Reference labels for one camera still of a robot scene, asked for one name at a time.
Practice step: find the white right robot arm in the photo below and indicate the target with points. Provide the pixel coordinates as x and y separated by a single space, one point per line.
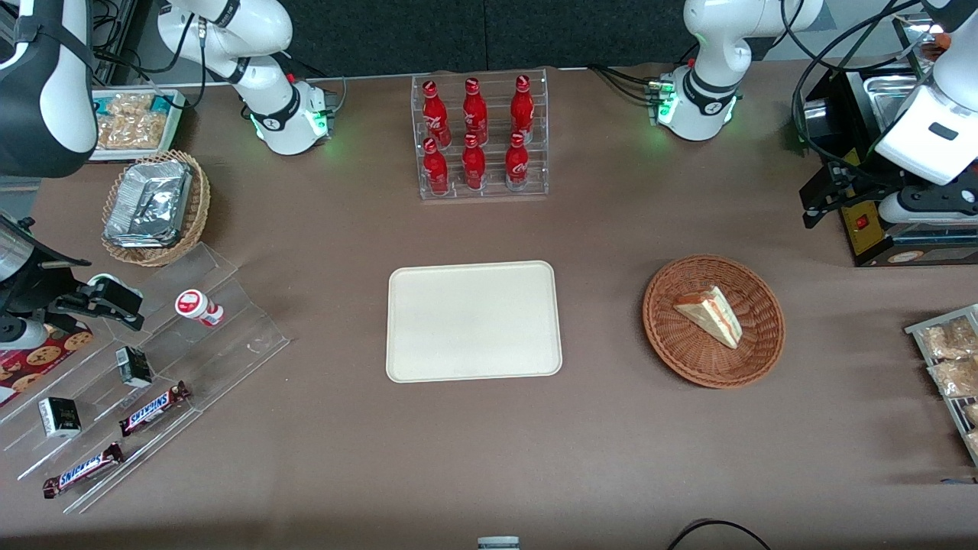
263 76

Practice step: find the small black box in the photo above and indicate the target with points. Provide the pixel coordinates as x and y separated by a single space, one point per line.
134 367
59 417

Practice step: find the white snack tray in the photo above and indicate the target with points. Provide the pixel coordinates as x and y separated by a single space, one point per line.
174 130

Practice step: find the clear acrylic bottle rack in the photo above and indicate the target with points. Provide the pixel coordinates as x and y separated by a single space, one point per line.
489 195

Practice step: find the cream plastic tray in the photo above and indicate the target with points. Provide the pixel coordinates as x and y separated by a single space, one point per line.
474 321

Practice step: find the red cola bottle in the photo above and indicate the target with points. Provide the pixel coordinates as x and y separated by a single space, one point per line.
474 166
517 164
474 113
435 114
523 108
435 169

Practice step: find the red white yogurt bottle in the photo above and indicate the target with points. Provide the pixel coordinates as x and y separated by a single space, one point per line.
195 305

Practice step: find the light wicker basket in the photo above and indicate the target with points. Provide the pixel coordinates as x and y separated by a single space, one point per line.
197 206

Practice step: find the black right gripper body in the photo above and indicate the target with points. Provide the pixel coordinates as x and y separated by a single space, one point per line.
37 288

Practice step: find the black food warmer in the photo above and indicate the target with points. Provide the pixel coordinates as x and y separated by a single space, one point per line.
867 241

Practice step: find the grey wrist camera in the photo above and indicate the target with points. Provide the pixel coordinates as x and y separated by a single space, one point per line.
894 209
21 334

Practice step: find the triangular sandwich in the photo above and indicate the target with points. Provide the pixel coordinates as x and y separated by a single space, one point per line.
710 315

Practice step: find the brown wicker basket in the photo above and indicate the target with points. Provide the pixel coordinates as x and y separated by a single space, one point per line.
688 351

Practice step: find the clear bagged snack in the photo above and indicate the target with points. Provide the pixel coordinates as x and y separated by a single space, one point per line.
955 376
947 340

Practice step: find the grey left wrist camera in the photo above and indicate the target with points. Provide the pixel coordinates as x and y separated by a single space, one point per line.
894 209

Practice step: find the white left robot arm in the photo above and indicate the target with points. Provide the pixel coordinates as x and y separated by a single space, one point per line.
707 46

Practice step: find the red cookie box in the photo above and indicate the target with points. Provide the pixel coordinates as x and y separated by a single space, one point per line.
38 363

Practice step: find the bagged fried snack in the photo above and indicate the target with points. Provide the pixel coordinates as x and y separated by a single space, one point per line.
134 126

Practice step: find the clear acrylic stepped display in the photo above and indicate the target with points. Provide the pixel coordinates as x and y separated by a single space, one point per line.
229 336

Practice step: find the silver foil pack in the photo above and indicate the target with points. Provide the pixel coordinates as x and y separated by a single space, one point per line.
149 202

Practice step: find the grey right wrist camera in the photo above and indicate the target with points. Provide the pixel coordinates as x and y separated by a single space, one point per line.
21 334

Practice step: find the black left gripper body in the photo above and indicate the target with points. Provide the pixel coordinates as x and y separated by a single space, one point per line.
857 186

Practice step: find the steel warmer pan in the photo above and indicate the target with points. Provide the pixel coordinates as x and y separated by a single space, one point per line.
894 95

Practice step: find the snickers chocolate bar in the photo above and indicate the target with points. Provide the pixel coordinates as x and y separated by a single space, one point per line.
153 409
82 470

